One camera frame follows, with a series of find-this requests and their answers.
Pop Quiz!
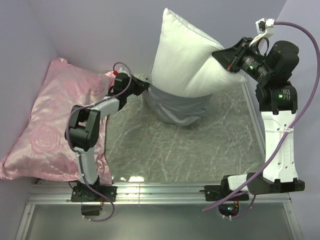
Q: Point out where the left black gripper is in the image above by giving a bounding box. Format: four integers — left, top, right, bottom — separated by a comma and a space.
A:
124, 74, 151, 97

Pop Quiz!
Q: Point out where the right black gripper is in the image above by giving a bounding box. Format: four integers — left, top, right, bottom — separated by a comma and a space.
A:
213, 36, 273, 83

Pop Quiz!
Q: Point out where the white pillow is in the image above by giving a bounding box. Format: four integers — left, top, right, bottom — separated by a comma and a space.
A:
150, 8, 247, 98

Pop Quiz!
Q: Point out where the grey satin pillowcase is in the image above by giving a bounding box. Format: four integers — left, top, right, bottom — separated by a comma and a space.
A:
141, 63, 215, 128

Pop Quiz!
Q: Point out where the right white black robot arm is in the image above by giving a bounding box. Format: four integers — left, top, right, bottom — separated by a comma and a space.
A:
212, 37, 305, 200

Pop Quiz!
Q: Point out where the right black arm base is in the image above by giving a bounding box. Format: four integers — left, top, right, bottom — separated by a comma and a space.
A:
200, 185, 250, 219

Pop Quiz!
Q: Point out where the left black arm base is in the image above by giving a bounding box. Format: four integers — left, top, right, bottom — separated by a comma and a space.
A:
68, 179, 118, 222

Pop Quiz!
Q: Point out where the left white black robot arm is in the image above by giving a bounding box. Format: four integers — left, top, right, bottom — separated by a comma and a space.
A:
65, 72, 149, 201

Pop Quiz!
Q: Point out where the pink satin rose pillow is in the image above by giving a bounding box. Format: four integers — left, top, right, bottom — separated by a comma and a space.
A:
0, 58, 115, 182

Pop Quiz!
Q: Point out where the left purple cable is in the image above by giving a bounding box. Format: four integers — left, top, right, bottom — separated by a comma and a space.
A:
68, 62, 133, 223

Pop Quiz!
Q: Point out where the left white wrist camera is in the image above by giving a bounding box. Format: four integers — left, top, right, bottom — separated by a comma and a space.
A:
112, 66, 127, 76

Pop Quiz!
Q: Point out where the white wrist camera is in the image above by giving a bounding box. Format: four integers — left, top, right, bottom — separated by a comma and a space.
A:
249, 18, 275, 48
112, 66, 127, 76

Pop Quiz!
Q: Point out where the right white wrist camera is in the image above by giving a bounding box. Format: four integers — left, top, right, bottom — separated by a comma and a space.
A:
249, 18, 275, 48

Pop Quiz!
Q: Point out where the aluminium mounting rail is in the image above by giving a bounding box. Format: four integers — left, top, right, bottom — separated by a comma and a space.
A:
16, 182, 302, 240

